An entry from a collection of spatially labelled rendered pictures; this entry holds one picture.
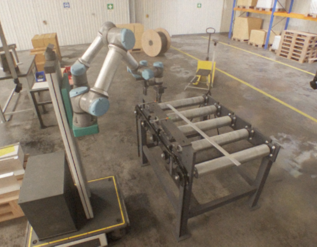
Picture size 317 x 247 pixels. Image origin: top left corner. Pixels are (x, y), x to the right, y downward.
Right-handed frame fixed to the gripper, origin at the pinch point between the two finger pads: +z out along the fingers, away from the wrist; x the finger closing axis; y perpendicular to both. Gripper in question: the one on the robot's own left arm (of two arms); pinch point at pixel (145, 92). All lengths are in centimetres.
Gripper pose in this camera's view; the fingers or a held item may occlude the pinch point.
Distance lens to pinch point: 215.1
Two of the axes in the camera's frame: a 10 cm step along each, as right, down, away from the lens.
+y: 9.3, -1.9, 3.1
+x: -3.7, -4.9, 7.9
